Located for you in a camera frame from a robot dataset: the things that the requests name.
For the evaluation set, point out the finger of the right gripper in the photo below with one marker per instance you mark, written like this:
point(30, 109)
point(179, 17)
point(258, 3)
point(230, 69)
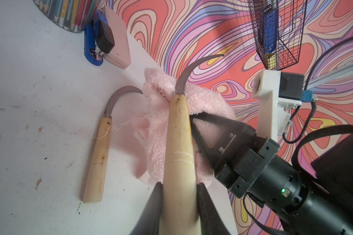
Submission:
point(218, 138)

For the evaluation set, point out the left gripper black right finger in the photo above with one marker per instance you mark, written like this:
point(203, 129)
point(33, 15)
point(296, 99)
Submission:
point(211, 223)

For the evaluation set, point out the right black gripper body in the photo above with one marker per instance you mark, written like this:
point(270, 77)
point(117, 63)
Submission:
point(306, 204)

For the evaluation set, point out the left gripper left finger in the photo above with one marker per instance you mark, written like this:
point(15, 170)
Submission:
point(148, 223)

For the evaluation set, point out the wooden handled sickle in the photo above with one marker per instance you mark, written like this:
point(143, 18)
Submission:
point(180, 214)
point(95, 183)

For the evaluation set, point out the pink terry rag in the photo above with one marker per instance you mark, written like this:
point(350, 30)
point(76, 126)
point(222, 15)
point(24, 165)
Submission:
point(150, 128)

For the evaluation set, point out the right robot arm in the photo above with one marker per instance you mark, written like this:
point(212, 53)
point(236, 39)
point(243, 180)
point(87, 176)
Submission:
point(248, 166)

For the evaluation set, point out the yellow block in basket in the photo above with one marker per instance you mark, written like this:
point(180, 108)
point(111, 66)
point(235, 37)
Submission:
point(271, 61)

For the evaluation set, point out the blue tool in basket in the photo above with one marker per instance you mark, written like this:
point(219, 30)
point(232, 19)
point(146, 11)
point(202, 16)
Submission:
point(268, 28)

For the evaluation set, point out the pink eraser block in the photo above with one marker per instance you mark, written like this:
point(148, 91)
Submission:
point(120, 54)

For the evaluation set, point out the blue black stapler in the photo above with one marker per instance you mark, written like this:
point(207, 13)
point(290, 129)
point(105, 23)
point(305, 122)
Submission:
point(98, 39)

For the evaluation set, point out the pencil cup on table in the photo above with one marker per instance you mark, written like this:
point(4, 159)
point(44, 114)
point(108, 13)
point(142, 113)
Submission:
point(71, 15)

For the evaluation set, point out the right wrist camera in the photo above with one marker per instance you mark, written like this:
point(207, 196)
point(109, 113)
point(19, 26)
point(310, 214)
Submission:
point(278, 92)

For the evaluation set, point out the back wire basket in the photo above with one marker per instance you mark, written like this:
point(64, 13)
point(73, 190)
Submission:
point(291, 21)

